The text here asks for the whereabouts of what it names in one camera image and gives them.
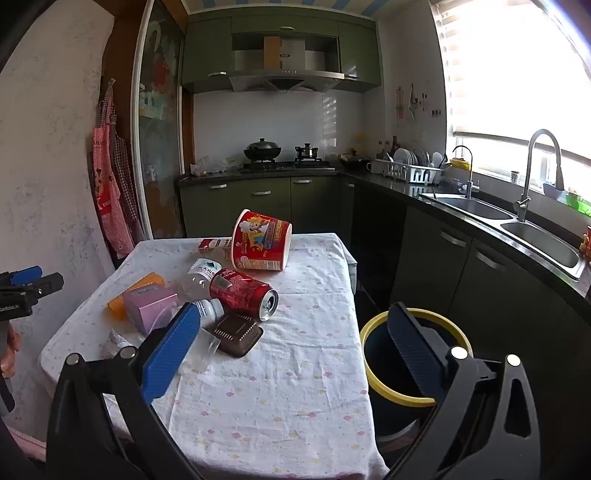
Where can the green upper cabinets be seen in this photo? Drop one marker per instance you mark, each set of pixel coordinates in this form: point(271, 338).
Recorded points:
point(207, 46)

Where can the glass sliding door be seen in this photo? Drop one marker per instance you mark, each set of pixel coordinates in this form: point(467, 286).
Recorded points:
point(157, 138)

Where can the green lower cabinets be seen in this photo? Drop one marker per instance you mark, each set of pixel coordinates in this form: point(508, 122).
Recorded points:
point(258, 203)

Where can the tall steel faucet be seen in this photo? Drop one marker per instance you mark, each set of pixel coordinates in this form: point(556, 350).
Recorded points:
point(524, 203)

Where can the clear plastic cup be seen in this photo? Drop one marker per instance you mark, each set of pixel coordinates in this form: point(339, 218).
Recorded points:
point(205, 346)

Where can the gas stove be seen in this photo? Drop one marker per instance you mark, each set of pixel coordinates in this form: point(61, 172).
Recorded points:
point(286, 166)

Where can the steel double sink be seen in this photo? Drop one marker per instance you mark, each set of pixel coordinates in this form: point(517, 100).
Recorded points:
point(540, 240)

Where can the red paper bucket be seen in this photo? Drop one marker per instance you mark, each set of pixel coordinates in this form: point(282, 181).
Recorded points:
point(258, 244)

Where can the steel range hood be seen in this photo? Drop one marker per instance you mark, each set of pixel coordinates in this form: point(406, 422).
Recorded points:
point(286, 78)

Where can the brown plastic tray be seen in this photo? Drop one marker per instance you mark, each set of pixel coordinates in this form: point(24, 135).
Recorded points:
point(238, 334)

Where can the green cabinets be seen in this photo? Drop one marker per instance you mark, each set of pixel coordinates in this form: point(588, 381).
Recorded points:
point(207, 46)
point(258, 203)

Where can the red checkered apron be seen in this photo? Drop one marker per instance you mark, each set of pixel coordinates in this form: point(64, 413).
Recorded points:
point(108, 194)

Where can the red and white small box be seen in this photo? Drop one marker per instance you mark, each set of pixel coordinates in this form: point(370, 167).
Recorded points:
point(212, 246)

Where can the red soda can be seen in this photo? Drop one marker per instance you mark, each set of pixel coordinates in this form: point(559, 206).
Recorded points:
point(240, 290)

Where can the steel cooking pot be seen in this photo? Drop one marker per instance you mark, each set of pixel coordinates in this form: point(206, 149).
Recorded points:
point(308, 152)

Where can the white window blind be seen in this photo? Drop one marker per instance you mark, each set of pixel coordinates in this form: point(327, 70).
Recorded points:
point(508, 69)

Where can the black pan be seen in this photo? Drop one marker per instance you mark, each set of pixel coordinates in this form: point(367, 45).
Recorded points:
point(355, 162)

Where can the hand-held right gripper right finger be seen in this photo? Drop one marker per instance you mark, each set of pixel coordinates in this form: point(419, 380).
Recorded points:
point(411, 350)

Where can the white dish rack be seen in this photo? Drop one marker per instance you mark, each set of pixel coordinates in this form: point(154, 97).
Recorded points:
point(406, 173)

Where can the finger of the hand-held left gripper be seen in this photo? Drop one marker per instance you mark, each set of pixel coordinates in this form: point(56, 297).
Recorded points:
point(46, 284)
point(25, 276)

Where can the yellow rimmed blue bin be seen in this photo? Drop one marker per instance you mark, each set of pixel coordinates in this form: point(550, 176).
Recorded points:
point(381, 364)

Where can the person's left hand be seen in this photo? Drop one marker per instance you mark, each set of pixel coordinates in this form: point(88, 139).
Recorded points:
point(10, 355)

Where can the small steel faucet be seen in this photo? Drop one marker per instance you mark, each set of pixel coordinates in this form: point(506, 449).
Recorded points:
point(468, 184)

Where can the silver foil wrapper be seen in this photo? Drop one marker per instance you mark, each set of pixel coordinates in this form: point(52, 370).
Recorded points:
point(117, 341)

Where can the orange ribbed plastic box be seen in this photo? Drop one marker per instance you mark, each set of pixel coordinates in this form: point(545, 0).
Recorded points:
point(117, 307)

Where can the clear plastic bottle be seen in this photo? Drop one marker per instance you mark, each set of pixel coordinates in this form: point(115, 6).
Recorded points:
point(201, 272)

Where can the white dotted tablecloth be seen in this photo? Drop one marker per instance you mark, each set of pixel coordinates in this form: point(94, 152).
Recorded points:
point(286, 369)

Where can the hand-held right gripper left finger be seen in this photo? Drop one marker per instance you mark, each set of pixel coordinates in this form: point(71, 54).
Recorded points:
point(171, 350)

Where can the black wok with lid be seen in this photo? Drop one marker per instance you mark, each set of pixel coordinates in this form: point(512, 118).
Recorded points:
point(262, 150)

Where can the clear plastic bags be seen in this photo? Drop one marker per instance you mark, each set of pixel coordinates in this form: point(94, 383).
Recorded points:
point(203, 166)

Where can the orange figurine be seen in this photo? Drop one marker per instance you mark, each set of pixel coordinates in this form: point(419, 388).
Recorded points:
point(586, 242)

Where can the purple cardboard box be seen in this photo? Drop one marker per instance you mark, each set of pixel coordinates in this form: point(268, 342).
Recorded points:
point(147, 309)

